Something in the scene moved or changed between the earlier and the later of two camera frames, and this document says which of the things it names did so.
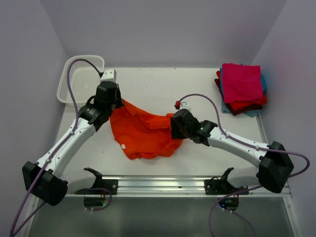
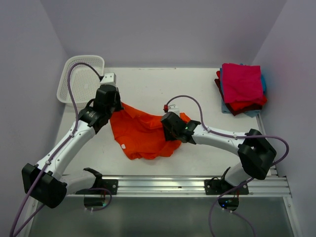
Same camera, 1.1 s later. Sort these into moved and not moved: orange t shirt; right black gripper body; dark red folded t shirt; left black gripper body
Moved: right black gripper body
Not moved: dark red folded t shirt; left black gripper body; orange t shirt
